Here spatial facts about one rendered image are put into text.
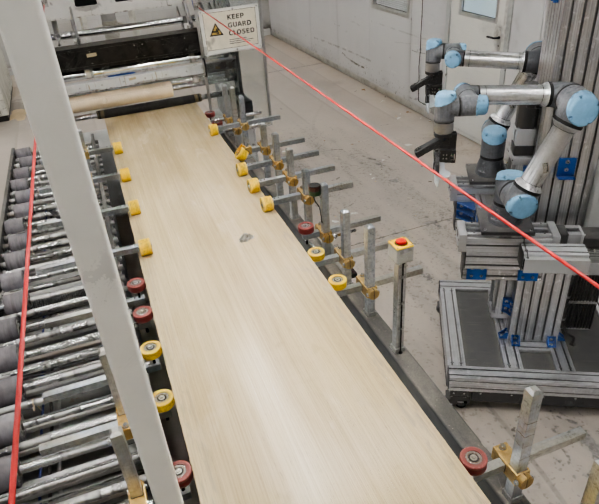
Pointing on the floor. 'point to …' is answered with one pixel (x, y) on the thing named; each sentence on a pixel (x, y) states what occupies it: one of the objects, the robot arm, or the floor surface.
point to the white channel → (85, 228)
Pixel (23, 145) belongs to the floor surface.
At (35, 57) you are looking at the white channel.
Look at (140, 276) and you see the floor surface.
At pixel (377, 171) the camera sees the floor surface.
